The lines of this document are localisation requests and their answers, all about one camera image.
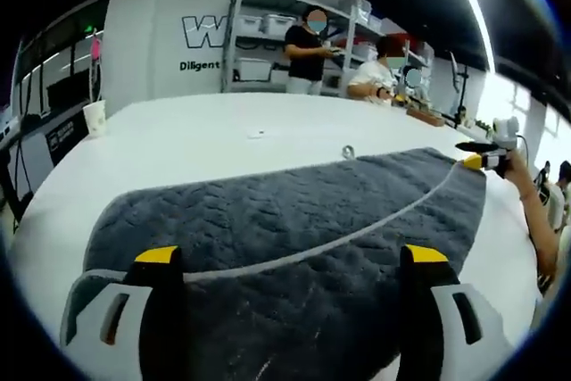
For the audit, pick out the white ceiling light strip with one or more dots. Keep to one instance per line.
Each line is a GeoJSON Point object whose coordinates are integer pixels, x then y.
{"type": "Point", "coordinates": [473, 10]}

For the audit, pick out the grey metal shelf rack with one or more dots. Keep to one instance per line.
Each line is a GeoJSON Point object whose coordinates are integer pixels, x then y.
{"type": "Point", "coordinates": [250, 42]}

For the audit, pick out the white paper cup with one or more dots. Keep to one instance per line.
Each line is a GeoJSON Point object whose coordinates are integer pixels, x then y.
{"type": "Point", "coordinates": [95, 118]}

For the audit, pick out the row of white storage boxes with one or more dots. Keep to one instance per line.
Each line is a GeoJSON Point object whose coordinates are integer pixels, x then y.
{"type": "Point", "coordinates": [267, 26]}

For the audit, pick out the grey fluffy towel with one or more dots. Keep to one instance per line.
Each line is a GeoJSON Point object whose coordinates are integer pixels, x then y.
{"type": "Point", "coordinates": [267, 211]}

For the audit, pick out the black counter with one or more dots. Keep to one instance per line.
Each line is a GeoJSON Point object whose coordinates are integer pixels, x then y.
{"type": "Point", "coordinates": [67, 135]}

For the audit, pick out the person's right hand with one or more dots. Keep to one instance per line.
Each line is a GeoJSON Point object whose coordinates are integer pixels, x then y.
{"type": "Point", "coordinates": [519, 173]}

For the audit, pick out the pink tag on white pole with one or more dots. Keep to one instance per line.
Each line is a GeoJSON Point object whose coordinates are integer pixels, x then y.
{"type": "Point", "coordinates": [95, 48]}

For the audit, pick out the small white table tag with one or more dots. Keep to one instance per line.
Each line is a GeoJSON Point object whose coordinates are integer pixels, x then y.
{"type": "Point", "coordinates": [255, 134]}

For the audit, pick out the brown wooden tray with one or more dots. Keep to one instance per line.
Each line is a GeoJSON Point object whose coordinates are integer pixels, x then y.
{"type": "Point", "coordinates": [426, 117]}

